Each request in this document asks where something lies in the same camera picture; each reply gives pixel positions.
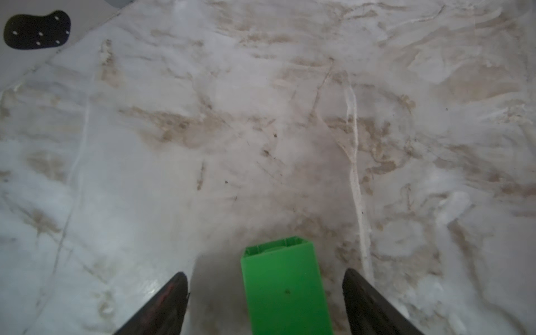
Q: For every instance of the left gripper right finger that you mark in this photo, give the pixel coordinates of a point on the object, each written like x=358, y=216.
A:
x=369, y=312

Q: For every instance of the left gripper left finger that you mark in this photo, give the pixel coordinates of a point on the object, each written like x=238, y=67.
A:
x=164, y=313

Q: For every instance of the green brick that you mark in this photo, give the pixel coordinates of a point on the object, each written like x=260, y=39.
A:
x=283, y=288

